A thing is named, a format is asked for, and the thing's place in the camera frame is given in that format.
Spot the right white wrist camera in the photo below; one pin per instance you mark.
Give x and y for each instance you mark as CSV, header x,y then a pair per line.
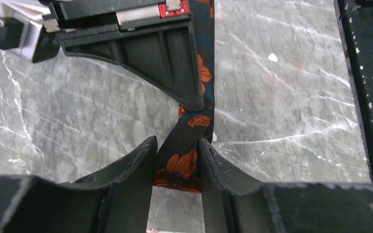
x,y
23,31

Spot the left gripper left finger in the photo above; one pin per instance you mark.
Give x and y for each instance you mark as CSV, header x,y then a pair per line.
x,y
114,199

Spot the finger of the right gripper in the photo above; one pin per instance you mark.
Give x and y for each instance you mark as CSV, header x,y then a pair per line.
x,y
164,55

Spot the dark floral necktie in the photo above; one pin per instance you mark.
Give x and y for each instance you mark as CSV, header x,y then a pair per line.
x,y
177,165

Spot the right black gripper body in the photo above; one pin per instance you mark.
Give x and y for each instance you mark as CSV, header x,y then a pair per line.
x,y
91,17

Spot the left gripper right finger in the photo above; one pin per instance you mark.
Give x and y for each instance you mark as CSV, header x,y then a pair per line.
x,y
235,202

